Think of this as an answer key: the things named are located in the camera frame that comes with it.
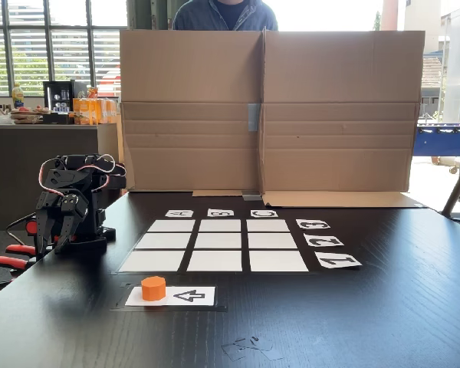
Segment brown cardboard screen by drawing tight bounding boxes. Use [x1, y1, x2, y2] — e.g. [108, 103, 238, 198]
[119, 28, 266, 198]
[261, 29, 426, 209]

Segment black mini fridge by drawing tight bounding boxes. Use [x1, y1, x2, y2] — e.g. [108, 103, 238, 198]
[42, 80, 88, 114]

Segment blue foosball table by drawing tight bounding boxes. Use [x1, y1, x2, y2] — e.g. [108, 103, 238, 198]
[412, 122, 460, 158]

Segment white nine-square paper grid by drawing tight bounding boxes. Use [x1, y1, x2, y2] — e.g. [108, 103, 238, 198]
[113, 218, 311, 275]

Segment wooden food platter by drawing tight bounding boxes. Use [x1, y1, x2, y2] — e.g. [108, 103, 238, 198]
[8, 106, 53, 125]

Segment red white servo wire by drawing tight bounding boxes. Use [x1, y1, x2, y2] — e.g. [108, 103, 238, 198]
[38, 153, 128, 192]

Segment person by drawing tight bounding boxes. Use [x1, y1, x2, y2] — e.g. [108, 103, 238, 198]
[172, 0, 279, 32]

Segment orange juice cartons pack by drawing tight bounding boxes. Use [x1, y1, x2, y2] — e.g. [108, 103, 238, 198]
[72, 97, 119, 126]

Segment yellow drink bottle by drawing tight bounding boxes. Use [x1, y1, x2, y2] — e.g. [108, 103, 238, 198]
[11, 82, 25, 110]

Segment round orange token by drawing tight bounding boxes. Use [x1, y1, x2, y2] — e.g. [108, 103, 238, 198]
[140, 275, 167, 302]

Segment red black table clamp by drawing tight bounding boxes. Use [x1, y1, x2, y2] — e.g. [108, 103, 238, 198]
[0, 220, 40, 291]

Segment dark counter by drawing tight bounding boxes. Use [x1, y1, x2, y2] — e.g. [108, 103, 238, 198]
[0, 121, 120, 232]

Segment paper sheet number 3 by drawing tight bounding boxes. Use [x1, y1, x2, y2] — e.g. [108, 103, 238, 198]
[295, 218, 331, 231]

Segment white arrow paper sheet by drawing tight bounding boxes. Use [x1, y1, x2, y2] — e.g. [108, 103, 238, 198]
[124, 285, 216, 307]

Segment paper sheet number 2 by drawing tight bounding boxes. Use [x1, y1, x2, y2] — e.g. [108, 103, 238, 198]
[303, 233, 345, 248]

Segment black power cable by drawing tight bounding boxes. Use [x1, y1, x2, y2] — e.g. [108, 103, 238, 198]
[5, 212, 38, 246]

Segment paper sheet number 1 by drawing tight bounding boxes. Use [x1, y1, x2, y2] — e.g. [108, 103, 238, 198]
[314, 251, 363, 270]

